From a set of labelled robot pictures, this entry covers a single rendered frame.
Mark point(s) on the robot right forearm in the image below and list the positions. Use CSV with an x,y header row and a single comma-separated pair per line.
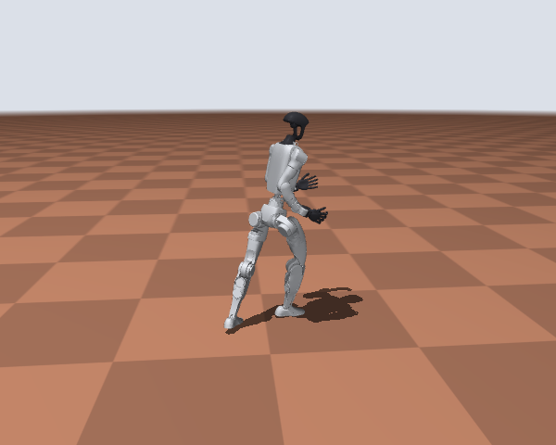
x,y
290,199

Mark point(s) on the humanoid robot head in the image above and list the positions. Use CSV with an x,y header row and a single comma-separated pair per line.
x,y
295,119

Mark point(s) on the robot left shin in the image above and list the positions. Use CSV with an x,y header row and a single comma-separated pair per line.
x,y
240,288

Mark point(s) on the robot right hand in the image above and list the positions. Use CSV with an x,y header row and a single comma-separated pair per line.
x,y
315,215

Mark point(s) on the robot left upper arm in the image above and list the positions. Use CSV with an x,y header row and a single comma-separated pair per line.
x,y
270,152

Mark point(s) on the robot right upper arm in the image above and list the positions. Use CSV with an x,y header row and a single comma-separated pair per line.
x,y
298,159

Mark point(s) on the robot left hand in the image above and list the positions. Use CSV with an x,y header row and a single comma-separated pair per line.
x,y
304,184

